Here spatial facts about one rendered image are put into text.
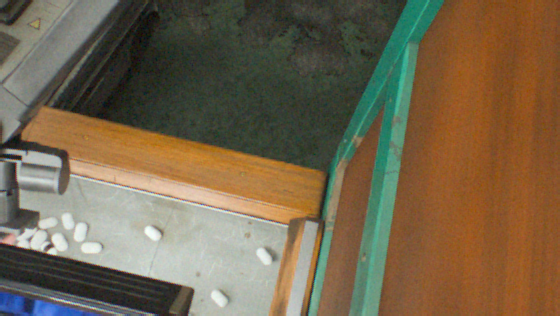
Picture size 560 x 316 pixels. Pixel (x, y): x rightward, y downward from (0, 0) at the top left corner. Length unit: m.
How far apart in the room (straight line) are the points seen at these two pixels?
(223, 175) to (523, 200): 0.78
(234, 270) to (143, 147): 0.30
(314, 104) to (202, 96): 0.42
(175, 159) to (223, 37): 1.09
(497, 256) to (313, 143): 1.60
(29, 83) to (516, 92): 0.67
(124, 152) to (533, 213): 0.86
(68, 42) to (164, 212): 0.37
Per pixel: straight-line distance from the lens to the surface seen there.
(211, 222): 0.96
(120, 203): 1.00
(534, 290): 0.21
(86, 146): 1.02
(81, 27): 0.76
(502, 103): 0.27
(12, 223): 0.88
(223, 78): 1.91
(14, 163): 0.85
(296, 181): 0.96
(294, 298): 0.82
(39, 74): 0.79
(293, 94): 1.89
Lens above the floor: 1.68
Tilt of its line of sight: 70 degrees down
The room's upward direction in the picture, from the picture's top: 10 degrees clockwise
